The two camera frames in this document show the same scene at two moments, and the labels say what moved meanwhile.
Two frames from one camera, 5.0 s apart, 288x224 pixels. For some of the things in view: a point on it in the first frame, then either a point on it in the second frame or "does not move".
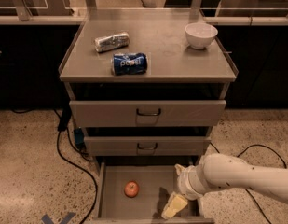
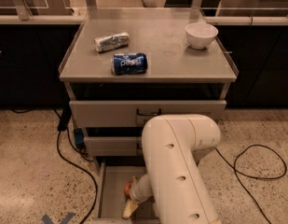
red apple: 131,189 does not move
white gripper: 185,183 → 135,192
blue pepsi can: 130,63 does not move
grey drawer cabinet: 147,86 does not move
